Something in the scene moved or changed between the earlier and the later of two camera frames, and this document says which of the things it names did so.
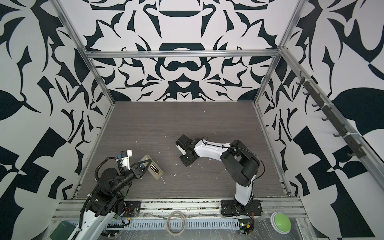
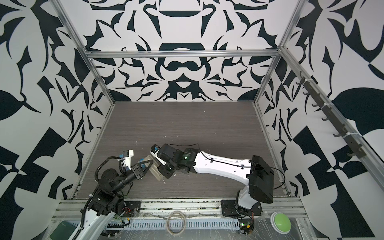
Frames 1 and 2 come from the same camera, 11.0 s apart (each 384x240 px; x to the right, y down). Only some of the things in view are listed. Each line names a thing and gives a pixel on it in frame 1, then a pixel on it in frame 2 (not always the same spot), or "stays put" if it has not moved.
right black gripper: [185, 162] → [164, 172]
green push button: [280, 223] stays put
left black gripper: [135, 171] stays put
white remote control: [154, 168] stays put
